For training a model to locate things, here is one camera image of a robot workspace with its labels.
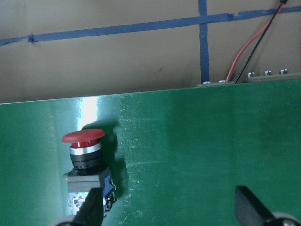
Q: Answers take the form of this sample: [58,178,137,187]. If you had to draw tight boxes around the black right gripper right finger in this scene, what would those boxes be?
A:
[235,186,275,226]

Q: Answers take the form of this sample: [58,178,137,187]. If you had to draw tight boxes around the red black wire pair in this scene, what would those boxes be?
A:
[226,0,289,84]

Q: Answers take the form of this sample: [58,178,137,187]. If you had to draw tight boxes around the red push button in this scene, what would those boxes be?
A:
[62,129,116,216]

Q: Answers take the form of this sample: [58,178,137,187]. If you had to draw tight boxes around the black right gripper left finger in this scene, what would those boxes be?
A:
[72,188,104,226]

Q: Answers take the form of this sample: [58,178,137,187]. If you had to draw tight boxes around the green conveyor belt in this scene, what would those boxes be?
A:
[0,80,301,226]

